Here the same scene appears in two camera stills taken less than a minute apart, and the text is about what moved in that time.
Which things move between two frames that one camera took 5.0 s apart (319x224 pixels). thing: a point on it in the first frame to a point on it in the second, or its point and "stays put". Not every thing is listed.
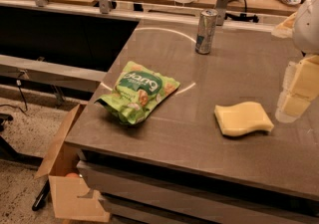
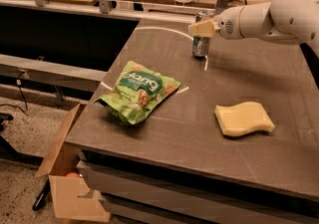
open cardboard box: [74, 196] stays put
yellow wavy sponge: [242, 115] stays put
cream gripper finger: [302, 77] to [227, 19]
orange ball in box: [73, 175] stays put
